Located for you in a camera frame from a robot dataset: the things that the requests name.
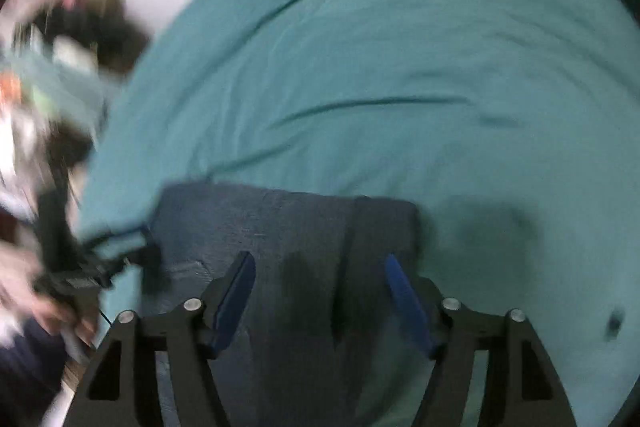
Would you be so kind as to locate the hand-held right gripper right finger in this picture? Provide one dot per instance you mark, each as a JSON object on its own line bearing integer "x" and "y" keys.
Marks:
{"x": 405, "y": 302}

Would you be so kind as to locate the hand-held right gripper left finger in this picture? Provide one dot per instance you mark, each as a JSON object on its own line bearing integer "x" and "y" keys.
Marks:
{"x": 235, "y": 297}

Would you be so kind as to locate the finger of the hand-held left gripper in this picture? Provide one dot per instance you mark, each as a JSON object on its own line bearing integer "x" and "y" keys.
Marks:
{"x": 147, "y": 252}

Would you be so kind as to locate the dark blue jeans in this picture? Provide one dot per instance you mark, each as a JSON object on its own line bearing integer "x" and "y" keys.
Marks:
{"x": 300, "y": 247}

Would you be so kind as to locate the black clothes pile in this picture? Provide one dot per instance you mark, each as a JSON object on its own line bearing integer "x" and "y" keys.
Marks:
{"x": 110, "y": 32}

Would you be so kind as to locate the person's left hand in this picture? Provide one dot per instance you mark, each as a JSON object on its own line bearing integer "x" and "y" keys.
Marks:
{"x": 57, "y": 319}

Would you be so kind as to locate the pale pink cloth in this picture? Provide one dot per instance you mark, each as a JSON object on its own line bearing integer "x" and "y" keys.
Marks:
{"x": 17, "y": 267}

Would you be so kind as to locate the white cloth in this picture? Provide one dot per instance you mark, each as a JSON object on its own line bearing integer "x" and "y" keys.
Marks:
{"x": 20, "y": 167}

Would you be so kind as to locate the black fuzzy garment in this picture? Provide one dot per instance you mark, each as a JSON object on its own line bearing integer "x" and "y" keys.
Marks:
{"x": 70, "y": 149}

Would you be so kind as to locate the teal cloth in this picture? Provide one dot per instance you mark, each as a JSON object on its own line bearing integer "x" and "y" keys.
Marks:
{"x": 65, "y": 92}

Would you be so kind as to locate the light green cloth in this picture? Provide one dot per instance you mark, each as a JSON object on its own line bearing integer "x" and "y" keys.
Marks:
{"x": 40, "y": 99}

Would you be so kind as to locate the orange cloth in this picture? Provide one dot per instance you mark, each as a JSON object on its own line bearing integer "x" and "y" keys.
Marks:
{"x": 9, "y": 89}

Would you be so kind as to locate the bed with teal sheet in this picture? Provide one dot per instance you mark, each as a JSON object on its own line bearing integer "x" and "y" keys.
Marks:
{"x": 375, "y": 57}

